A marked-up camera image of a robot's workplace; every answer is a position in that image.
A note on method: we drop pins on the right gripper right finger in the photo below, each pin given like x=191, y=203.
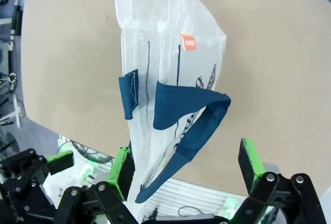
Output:
x=252, y=167

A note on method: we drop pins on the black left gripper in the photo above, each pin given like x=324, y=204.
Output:
x=20, y=203

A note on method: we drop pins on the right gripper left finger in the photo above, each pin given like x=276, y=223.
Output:
x=116, y=175

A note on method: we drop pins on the white desk with leg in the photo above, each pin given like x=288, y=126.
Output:
x=16, y=111

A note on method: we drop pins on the white ribbed mounting plate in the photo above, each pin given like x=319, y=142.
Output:
x=186, y=193

